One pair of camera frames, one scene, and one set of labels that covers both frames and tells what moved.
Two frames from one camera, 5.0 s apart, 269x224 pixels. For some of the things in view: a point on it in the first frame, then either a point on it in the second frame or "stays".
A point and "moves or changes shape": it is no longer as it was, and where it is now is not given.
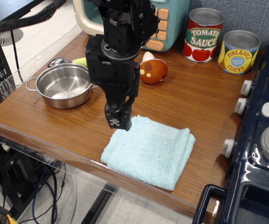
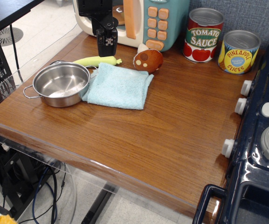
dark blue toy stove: [252, 190] stays
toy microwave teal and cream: [173, 34] stays
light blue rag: [153, 153] moves or changes shape
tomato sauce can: [203, 28] stays
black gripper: [119, 80] → [104, 27]
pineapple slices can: [238, 51] stays
